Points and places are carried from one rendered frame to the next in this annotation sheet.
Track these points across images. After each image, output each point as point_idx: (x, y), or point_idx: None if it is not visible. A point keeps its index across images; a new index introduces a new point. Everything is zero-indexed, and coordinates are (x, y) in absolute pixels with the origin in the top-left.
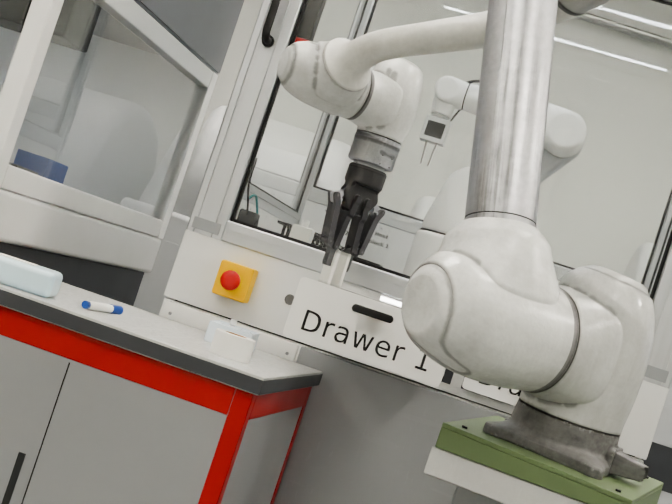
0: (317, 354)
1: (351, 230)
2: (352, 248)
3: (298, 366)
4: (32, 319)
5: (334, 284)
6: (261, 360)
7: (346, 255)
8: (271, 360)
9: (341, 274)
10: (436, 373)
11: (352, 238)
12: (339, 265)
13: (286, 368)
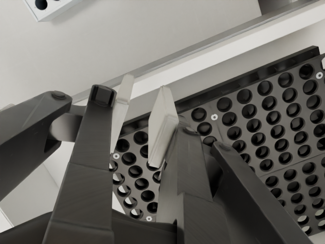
0: (287, 0)
1: (170, 181)
2: (161, 175)
3: (188, 29)
4: None
5: (153, 108)
6: (50, 53)
7: (151, 152)
8: (111, 27)
9: (148, 132)
10: None
11: (164, 181)
12: (156, 121)
13: (78, 81)
